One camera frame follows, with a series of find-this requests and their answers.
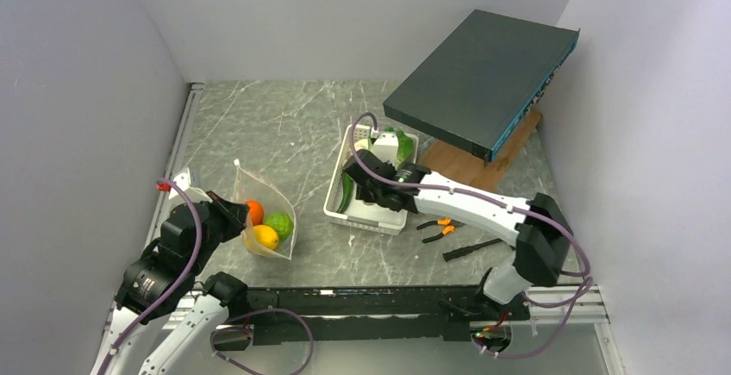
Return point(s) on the white perforated plastic basket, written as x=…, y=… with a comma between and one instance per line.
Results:
x=367, y=216

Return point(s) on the dark network switch box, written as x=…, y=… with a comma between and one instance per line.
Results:
x=477, y=86

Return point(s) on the dark green cucumber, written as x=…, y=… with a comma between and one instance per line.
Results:
x=347, y=187

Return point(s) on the orange tangerine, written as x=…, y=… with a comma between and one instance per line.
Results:
x=256, y=212

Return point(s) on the polka dot zip top bag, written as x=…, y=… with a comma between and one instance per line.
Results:
x=249, y=186

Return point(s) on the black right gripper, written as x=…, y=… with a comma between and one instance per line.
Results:
x=363, y=194

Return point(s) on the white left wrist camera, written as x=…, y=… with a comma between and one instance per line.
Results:
x=186, y=181

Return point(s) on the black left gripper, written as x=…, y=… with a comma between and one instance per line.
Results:
x=234, y=214

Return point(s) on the yellow lemon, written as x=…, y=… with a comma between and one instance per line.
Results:
x=266, y=236

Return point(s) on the green white cabbage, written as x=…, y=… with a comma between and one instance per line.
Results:
x=406, y=146

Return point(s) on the light green round fruit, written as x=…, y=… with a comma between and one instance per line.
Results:
x=282, y=223

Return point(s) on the black hammer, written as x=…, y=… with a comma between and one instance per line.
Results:
x=463, y=251

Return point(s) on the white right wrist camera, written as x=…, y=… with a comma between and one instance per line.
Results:
x=384, y=145

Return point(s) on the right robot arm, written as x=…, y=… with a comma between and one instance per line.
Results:
x=534, y=228

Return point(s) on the wooden cutting board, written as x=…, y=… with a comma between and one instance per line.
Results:
x=465, y=168

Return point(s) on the aluminium frame profile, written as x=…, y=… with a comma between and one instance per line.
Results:
x=171, y=150

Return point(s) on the white garlic cluster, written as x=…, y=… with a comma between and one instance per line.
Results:
x=363, y=144

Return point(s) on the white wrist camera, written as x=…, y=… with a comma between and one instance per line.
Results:
x=186, y=181
x=384, y=145

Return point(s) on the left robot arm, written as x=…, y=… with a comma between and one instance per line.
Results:
x=167, y=270

